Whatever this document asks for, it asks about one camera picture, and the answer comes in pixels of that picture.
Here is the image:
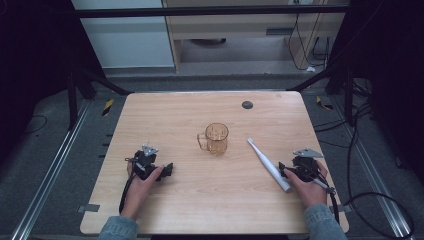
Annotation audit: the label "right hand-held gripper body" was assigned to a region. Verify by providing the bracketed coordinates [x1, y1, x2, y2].
[291, 147, 336, 195]

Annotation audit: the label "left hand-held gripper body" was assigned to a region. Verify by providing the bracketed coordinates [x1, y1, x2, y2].
[125, 143, 160, 181]

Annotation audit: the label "white electric toothbrush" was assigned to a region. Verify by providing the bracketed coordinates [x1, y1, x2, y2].
[246, 137, 293, 194]

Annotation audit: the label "amber glass mug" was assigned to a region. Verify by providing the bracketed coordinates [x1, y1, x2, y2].
[196, 122, 230, 157]

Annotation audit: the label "person's right hand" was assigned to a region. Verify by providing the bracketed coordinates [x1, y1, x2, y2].
[283, 160, 330, 211]

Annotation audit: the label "person's left hand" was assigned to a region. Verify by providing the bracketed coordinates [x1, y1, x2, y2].
[120, 162, 165, 221]

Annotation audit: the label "yellow black striped tape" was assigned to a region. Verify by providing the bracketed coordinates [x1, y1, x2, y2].
[101, 98, 115, 117]
[315, 95, 334, 111]

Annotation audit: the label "grey tape strip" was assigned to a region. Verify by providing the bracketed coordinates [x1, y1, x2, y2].
[77, 203, 101, 214]

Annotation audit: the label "black metal stand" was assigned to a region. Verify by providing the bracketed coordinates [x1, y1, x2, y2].
[65, 64, 133, 132]
[286, 56, 356, 128]

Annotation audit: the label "white cabinet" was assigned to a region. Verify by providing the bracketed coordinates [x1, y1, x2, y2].
[70, 0, 176, 69]

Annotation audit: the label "light wooden desk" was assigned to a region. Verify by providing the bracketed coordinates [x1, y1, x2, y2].
[161, 0, 351, 73]

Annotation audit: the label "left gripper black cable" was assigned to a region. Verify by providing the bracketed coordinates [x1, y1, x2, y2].
[118, 159, 138, 215]

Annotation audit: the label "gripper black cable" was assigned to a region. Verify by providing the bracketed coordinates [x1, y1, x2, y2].
[327, 187, 341, 225]
[118, 159, 138, 215]

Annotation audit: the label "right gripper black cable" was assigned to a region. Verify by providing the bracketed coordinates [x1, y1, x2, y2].
[327, 187, 341, 225]

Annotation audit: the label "aluminium floor rail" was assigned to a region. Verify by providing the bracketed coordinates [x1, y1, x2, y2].
[9, 99, 92, 240]
[331, 96, 418, 240]

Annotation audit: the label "looped black floor cable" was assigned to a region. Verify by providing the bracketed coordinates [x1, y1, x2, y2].
[342, 99, 416, 240]

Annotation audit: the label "thin black floor cable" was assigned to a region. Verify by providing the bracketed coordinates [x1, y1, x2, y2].
[20, 114, 48, 136]

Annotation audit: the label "hanging black desk cables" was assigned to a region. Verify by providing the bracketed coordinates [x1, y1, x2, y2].
[287, 13, 334, 72]

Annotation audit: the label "black horizontal frame bar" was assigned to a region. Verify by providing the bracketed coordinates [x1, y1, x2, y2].
[71, 4, 351, 19]

